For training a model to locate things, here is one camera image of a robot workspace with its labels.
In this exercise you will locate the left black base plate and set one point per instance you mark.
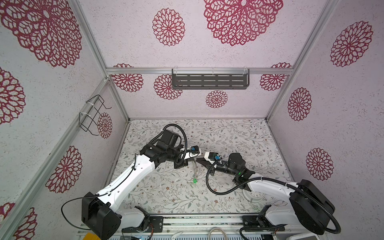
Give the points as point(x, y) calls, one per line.
point(151, 224)

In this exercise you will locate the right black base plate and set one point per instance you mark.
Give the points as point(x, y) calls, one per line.
point(257, 223)

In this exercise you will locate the silver metal key bottle opener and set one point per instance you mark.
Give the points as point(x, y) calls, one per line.
point(195, 169)

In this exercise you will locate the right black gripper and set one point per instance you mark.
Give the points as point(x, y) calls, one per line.
point(207, 163)

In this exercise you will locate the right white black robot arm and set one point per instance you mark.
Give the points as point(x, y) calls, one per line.
point(306, 204)

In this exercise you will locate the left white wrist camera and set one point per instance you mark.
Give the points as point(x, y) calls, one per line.
point(192, 152)

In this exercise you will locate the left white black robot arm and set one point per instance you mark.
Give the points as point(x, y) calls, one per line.
point(100, 211)

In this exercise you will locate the yellow object at bottom edge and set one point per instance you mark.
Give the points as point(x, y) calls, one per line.
point(90, 236)

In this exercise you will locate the dark grey wall shelf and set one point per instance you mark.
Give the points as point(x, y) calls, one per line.
point(210, 81)

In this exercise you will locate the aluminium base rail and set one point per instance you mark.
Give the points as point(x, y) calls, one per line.
point(195, 222)

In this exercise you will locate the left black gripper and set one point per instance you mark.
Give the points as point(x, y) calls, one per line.
point(182, 163)

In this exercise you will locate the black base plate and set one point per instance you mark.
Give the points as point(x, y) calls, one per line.
point(257, 223)
point(151, 224)

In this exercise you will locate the white round alarm clock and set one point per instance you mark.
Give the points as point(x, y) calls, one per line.
point(254, 197)

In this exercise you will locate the black wire wall basket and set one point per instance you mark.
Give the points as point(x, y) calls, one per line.
point(88, 118)

